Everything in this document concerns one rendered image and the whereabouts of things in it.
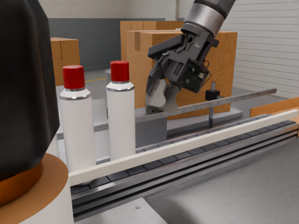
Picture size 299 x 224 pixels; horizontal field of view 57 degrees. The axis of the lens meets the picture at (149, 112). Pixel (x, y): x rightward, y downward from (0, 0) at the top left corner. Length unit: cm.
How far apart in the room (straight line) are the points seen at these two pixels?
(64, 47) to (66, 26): 251
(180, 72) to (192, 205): 25
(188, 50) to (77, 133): 28
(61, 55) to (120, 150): 356
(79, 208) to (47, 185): 33
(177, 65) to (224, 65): 41
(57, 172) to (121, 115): 33
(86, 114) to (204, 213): 27
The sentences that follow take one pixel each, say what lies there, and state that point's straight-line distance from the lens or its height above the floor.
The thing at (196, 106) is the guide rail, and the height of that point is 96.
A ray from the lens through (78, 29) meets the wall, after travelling 665.
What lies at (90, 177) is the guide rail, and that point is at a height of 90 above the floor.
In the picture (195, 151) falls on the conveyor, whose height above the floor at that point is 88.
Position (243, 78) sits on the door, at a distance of 506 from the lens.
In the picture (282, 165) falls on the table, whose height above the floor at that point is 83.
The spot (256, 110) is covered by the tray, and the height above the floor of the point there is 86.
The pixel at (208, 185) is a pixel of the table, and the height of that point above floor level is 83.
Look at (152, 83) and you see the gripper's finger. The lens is 58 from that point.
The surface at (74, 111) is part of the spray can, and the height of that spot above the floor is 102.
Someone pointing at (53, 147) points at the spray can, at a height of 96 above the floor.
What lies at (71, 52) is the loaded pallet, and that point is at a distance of 410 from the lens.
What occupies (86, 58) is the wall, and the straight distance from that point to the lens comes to 677.
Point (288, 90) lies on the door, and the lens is 474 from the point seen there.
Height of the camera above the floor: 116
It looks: 19 degrees down
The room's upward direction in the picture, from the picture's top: straight up
